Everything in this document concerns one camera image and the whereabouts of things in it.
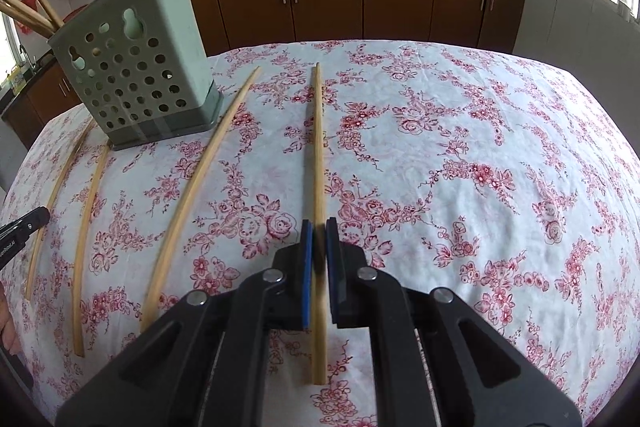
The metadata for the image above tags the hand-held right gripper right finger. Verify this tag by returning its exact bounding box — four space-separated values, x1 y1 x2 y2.
325 217 583 427

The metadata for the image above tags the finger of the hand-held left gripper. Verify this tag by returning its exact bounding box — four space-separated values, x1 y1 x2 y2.
15 206 52 239

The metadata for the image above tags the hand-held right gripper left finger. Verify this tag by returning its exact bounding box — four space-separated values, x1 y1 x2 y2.
55 219 316 427

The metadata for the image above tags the green perforated chopstick holder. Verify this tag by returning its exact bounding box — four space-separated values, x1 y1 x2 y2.
47 0 223 152

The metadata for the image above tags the person's left hand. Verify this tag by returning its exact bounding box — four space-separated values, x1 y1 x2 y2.
0 279 23 355

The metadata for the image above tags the sliding window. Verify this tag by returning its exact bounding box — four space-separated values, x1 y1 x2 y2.
0 0 31 78

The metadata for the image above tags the red floral tablecloth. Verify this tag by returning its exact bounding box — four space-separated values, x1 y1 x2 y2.
0 38 640 427

